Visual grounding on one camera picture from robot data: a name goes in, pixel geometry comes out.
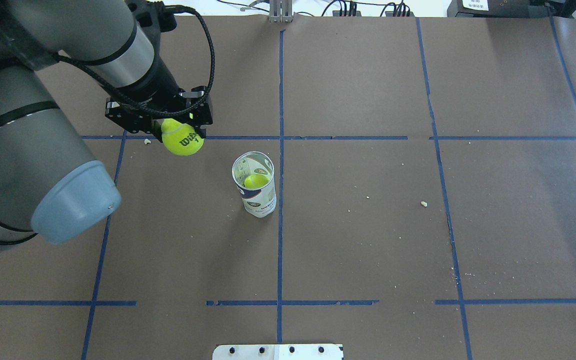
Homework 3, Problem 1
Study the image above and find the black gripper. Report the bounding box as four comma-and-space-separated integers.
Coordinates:
105, 60, 214, 143

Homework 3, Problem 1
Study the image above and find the yellow Wilson tennis ball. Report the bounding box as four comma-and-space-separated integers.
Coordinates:
161, 118, 205, 157

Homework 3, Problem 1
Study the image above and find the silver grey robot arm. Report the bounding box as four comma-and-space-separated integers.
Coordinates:
0, 0, 216, 253

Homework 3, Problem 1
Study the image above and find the clear tennis ball can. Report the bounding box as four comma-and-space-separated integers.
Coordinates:
231, 151, 277, 218

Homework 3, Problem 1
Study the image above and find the tennis ball inside can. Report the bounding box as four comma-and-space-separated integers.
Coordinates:
243, 173, 270, 189

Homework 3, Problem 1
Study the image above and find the brown paper table cover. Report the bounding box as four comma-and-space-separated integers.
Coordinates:
0, 15, 576, 360

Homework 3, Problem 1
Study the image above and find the black computer box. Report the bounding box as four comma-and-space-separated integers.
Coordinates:
446, 0, 552, 19

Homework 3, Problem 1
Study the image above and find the black braided cable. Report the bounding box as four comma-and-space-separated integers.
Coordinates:
53, 4, 216, 118

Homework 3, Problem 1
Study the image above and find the aluminium frame post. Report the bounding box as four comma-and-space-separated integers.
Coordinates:
268, 0, 295, 23

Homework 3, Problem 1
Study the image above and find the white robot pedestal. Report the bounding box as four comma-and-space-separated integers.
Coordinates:
212, 343, 345, 360

